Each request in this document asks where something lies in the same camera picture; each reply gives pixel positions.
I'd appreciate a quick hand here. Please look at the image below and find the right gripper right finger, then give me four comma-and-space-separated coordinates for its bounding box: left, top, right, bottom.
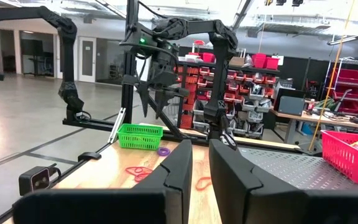
209, 139, 310, 224

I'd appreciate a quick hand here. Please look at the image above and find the black table clamp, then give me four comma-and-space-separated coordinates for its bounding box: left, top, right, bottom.
77, 151, 103, 162

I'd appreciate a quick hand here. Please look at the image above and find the rack with red bins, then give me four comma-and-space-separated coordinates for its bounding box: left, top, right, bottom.
324, 57, 358, 118

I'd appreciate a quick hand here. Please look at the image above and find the red rubber band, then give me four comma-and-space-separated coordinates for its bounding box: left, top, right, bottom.
124, 166, 154, 184

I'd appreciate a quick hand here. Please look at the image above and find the yellow hanging cable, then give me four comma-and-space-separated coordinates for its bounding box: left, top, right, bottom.
308, 0, 356, 152

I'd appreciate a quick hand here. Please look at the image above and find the grey equipment box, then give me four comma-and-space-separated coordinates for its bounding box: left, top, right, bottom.
277, 95, 306, 117

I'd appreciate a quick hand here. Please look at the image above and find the wooden workbench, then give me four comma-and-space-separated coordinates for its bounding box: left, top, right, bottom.
270, 107, 358, 146

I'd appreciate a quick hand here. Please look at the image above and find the purple coil keychain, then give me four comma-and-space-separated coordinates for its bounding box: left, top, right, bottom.
157, 146, 172, 157

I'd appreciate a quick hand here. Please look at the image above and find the grey table-level camera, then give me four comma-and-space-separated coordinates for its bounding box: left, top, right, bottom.
18, 166, 52, 197

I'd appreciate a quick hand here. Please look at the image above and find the white metal bar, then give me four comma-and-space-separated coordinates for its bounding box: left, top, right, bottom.
108, 107, 127, 144

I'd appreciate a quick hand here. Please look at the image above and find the grey perforated metal shelf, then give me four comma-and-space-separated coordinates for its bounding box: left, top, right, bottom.
237, 145, 358, 192

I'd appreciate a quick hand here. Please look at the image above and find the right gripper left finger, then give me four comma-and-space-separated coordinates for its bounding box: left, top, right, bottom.
132, 139, 194, 195

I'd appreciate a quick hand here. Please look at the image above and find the shelving with red bins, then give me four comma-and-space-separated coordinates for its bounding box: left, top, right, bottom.
177, 39, 281, 139

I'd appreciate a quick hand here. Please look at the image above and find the red plastic basket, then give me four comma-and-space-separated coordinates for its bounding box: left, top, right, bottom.
320, 129, 358, 187

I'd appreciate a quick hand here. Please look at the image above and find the red cord loop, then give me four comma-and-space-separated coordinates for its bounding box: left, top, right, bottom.
195, 176, 213, 192

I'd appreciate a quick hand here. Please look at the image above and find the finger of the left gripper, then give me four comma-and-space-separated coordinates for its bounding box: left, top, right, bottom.
137, 82, 150, 119
155, 90, 175, 121

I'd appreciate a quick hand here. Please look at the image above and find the green plastic basket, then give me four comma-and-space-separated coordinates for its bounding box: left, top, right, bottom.
117, 123, 164, 151

